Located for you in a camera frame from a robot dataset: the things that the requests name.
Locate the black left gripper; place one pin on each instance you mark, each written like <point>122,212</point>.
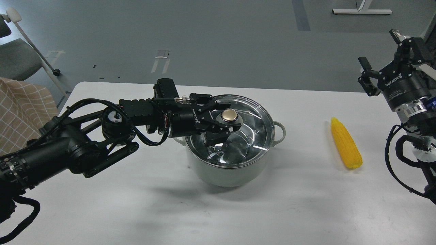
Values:
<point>184,120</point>

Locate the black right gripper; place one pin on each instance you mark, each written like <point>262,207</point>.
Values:
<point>402,84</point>

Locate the glass pot lid gold knob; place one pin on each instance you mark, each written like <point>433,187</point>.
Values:
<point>243,147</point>

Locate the yellow corn cob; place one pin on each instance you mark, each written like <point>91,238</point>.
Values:
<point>345,145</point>

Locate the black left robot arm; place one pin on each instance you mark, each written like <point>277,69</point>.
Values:
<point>93,134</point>

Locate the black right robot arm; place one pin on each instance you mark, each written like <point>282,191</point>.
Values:
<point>417,147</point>

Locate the grey-green steel cooking pot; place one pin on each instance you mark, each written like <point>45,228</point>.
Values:
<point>230,177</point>

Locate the white desk foot bar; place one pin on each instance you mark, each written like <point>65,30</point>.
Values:
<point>362,9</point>

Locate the beige checkered cloth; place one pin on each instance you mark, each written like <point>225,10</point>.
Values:
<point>24,109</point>

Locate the grey office chair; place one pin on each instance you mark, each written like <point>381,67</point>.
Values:
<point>20,59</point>

